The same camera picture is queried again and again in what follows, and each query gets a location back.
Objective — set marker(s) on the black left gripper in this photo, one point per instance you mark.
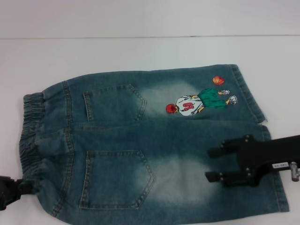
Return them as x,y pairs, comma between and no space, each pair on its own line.
5,192

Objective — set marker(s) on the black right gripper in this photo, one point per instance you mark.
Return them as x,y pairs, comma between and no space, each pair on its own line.
269,151

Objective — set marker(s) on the blue denim shorts with embroidery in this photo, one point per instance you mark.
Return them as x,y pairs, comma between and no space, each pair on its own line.
140,145

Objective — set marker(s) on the silver plug on right arm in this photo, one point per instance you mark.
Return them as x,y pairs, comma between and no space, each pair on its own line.
294,172

